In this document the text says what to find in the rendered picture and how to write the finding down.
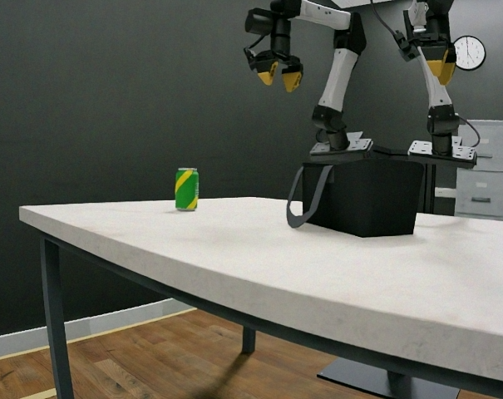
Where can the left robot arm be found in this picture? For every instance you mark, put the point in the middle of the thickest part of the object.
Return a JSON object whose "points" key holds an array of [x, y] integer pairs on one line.
{"points": [[442, 119]]}

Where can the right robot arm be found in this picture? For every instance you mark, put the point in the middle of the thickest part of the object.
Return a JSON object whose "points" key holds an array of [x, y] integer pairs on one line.
{"points": [[349, 45]]}

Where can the black tote bag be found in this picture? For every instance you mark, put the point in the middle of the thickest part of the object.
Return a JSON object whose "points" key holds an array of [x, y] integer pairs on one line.
{"points": [[365, 197]]}

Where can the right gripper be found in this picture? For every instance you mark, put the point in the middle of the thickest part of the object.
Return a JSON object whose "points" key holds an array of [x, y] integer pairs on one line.
{"points": [[266, 63]]}

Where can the green and yellow soda can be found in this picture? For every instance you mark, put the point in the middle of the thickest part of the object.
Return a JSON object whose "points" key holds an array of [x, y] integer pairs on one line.
{"points": [[186, 190]]}

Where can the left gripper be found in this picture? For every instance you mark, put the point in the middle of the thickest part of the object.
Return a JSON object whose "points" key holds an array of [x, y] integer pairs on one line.
{"points": [[438, 50]]}

